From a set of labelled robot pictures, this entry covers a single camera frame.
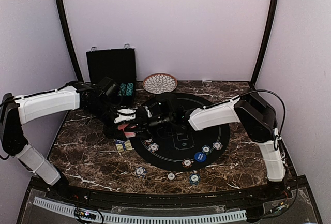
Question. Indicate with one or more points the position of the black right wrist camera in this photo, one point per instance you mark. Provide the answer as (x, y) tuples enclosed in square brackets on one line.
[(168, 103)]

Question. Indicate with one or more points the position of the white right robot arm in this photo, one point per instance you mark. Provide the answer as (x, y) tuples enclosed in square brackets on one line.
[(258, 119)]

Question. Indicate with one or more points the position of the blue tan chip stack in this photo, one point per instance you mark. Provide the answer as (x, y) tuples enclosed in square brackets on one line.
[(140, 172)]

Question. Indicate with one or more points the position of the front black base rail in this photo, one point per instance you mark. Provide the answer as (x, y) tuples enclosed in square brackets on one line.
[(252, 197)]

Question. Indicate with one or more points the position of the green chip row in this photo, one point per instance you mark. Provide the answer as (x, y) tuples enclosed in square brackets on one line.
[(122, 89), (129, 89)]

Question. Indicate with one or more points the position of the blue green chip stack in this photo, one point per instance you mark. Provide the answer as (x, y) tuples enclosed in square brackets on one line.
[(194, 179)]

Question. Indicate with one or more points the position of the black corner frame post right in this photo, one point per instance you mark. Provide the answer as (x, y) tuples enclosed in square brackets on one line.
[(264, 43)]

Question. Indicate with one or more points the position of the blue small blind button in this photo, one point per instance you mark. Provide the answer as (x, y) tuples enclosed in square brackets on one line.
[(200, 156)]

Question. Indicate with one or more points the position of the brown white chip stack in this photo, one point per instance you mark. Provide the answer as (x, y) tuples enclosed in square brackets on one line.
[(171, 176)]

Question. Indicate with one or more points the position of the black corner frame post left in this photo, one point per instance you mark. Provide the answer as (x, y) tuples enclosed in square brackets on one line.
[(68, 40)]

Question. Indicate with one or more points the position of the round black poker mat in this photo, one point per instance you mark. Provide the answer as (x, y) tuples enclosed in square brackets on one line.
[(174, 146)]

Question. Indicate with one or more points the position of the black poker chip case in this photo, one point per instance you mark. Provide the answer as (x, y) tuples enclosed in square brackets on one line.
[(117, 64)]

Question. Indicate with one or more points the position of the green chip row right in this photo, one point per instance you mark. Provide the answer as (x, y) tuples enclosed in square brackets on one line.
[(129, 89)]

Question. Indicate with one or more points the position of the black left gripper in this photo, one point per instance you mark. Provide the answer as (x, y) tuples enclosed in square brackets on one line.
[(113, 132)]

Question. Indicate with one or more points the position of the white cable tray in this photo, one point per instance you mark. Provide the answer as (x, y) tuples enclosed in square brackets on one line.
[(138, 215)]

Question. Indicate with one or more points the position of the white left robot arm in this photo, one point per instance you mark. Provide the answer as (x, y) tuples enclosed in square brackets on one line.
[(17, 111)]

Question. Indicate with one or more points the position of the patterned ceramic plate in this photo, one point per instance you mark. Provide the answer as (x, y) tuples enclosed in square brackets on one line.
[(159, 83)]

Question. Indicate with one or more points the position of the black corner frame post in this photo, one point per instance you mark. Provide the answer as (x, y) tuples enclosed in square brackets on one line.
[(68, 40), (264, 43)]

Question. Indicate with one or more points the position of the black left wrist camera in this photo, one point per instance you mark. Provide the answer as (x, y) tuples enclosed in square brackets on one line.
[(108, 87)]

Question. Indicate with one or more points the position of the green chip row left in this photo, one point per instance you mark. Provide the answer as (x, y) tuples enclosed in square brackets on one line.
[(122, 89)]

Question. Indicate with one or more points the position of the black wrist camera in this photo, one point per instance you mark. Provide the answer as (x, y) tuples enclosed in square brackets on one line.
[(168, 103), (108, 87)]

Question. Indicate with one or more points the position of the red playing card deck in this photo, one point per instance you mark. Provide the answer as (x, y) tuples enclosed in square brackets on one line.
[(125, 129)]

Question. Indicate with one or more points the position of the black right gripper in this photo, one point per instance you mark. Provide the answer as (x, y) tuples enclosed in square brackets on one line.
[(146, 128)]

